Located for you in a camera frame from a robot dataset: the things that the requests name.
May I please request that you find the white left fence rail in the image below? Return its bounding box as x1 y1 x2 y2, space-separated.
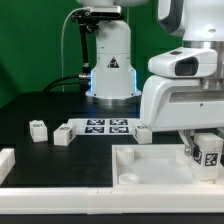
0 148 15 185

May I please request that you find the white sheet with markers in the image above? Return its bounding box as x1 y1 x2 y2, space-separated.
68 118 139 135

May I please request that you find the grey cable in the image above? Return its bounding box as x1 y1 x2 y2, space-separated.
60 7 88 93

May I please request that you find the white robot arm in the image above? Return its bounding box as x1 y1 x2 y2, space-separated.
140 0 224 132

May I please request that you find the white square table top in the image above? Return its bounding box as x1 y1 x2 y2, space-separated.
112 144 224 185

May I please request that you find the white fence rail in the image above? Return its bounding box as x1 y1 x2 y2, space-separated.
0 148 15 185
0 185 224 214

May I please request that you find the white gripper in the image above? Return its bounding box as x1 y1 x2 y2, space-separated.
140 75 224 157

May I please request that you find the black cable bundle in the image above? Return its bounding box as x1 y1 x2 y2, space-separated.
41 75 88 93

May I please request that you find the white front fence rail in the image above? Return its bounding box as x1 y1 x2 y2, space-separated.
0 185 224 214

